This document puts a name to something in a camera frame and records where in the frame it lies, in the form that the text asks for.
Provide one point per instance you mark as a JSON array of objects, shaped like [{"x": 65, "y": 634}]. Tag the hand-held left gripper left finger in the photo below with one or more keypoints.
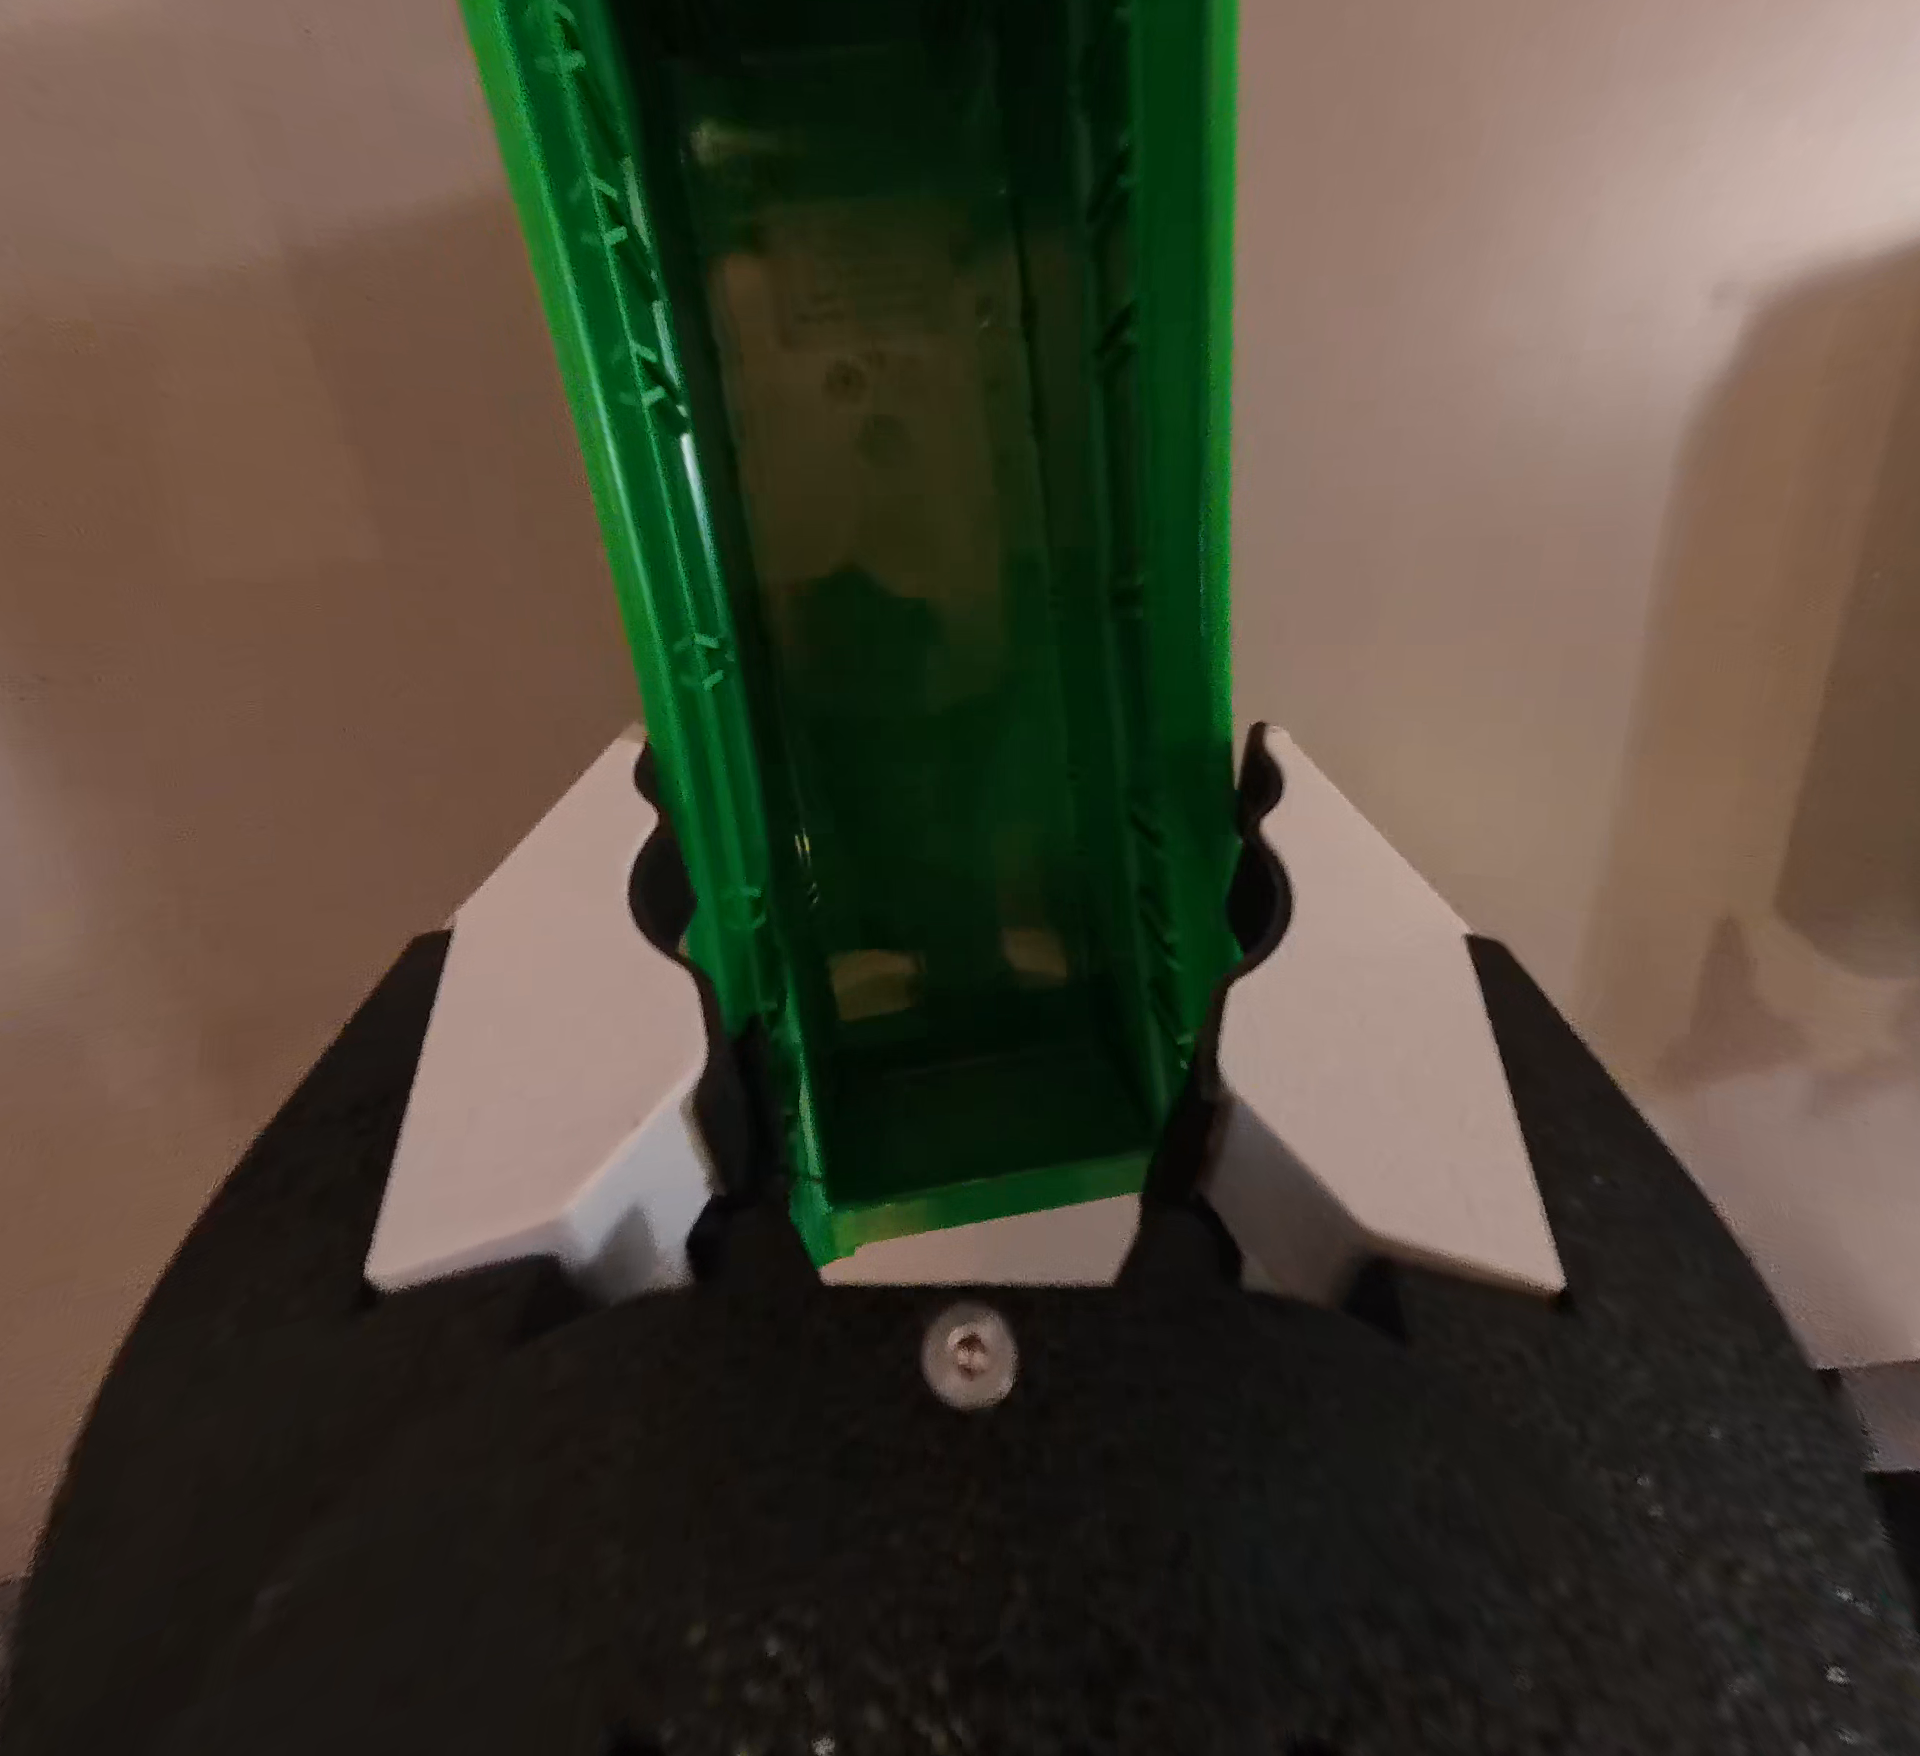
[{"x": 526, "y": 1083}]

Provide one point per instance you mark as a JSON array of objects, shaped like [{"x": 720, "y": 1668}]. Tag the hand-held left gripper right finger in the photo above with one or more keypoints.
[{"x": 1370, "y": 1083}]

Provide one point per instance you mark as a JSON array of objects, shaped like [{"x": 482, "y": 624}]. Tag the green plastic bin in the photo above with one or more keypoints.
[{"x": 904, "y": 514}]

